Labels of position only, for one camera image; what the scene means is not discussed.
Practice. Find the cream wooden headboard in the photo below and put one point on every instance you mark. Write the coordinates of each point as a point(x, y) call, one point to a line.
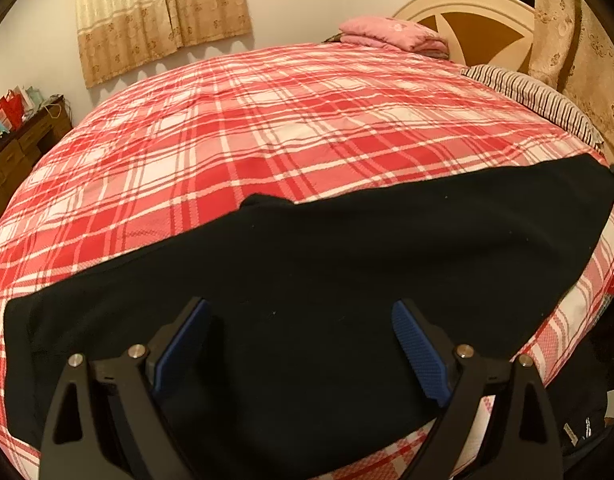
point(467, 0)

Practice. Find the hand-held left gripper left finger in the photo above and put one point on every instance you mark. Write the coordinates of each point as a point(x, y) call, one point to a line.
point(182, 345)

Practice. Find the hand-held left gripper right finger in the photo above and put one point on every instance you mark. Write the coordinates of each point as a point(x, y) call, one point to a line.
point(419, 355)

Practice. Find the black pants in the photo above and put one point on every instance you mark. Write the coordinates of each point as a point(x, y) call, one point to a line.
point(312, 270)

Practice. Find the beige window curtain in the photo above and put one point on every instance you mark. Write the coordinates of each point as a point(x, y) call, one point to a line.
point(137, 25)

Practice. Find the large floral beige curtain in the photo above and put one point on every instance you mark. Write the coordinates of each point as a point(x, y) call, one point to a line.
point(577, 60)

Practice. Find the red gift bag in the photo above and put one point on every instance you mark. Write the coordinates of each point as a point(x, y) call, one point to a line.
point(7, 110)

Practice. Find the striped pillow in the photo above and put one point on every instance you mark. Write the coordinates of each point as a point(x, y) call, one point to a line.
point(537, 92)

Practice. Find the pink folded blanket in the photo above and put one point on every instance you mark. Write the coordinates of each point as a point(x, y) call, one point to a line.
point(392, 32)

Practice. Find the black bag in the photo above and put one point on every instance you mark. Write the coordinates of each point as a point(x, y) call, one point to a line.
point(582, 410)

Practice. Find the teal and white bag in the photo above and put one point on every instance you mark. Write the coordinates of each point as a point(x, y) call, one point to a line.
point(33, 97)

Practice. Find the brown wooden desk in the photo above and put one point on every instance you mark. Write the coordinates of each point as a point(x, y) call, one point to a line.
point(17, 160)

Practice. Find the bed with red plaid sheet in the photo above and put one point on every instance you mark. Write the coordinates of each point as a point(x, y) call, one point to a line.
point(237, 125)

